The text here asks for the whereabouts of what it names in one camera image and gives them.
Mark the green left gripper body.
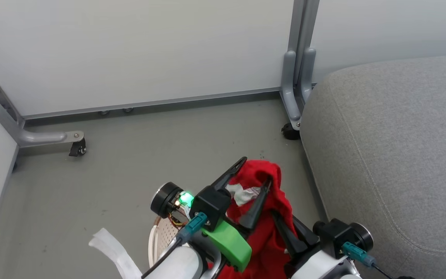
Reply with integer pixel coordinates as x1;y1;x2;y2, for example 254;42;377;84
201;220;253;272

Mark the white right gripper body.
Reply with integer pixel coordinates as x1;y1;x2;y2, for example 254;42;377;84
284;249;349;279

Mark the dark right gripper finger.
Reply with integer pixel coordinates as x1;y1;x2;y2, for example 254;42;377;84
292;215;320;248
271;210;298;258

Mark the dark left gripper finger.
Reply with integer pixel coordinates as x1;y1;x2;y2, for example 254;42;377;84
239;177;273;232
211;157;248;191

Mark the red clothing item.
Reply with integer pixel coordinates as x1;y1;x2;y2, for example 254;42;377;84
208;159;299;279

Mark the white perforated laundry basket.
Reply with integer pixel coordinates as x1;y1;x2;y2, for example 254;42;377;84
148;217;191;269

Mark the black caster wheel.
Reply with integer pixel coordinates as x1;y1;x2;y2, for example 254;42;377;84
281;123;301;140
69;138;87;157

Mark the grey fabric sofa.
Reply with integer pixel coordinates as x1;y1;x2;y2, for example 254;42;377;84
300;53;446;279

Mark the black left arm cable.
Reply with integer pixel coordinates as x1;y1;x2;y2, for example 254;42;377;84
141;236;185;279

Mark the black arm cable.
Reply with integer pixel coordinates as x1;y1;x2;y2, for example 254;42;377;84
141;236;185;279
370;262;415;279

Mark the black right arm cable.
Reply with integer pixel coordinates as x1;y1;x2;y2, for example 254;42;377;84
370;262;415;279

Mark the grey partition bottom rail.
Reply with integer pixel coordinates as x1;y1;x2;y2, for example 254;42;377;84
22;87;282;121

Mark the white basket handle strap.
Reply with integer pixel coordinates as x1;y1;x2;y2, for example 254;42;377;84
88;228;143;279

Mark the grey partition post with foot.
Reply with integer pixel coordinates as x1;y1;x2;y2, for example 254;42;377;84
280;0;320;131

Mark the grey partition foot bracket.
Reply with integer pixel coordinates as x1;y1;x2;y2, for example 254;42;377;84
0;56;85;148

